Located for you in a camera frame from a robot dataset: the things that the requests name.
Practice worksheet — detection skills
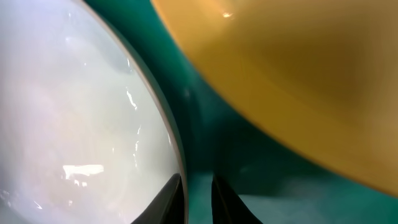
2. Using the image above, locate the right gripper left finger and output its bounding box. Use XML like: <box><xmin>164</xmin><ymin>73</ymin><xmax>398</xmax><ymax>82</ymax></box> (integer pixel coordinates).
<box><xmin>131</xmin><ymin>174</ymin><xmax>185</xmax><ymax>224</ymax></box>

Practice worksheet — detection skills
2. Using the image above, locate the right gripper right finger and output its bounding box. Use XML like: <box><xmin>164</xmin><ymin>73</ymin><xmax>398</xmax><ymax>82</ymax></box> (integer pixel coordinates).
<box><xmin>211</xmin><ymin>175</ymin><xmax>262</xmax><ymax>224</ymax></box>

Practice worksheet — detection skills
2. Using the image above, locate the light blue plate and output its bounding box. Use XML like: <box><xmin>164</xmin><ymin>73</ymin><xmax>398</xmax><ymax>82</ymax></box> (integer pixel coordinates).
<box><xmin>1</xmin><ymin>0</ymin><xmax>188</xmax><ymax>223</ymax></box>

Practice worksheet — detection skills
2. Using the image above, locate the yellow-green plate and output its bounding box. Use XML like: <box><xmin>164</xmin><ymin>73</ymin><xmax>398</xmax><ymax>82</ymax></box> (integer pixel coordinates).
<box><xmin>153</xmin><ymin>0</ymin><xmax>397</xmax><ymax>195</ymax></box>

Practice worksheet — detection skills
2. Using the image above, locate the teal plastic tray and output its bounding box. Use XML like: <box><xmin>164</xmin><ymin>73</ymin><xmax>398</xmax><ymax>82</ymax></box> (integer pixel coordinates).
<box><xmin>88</xmin><ymin>0</ymin><xmax>397</xmax><ymax>223</ymax></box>

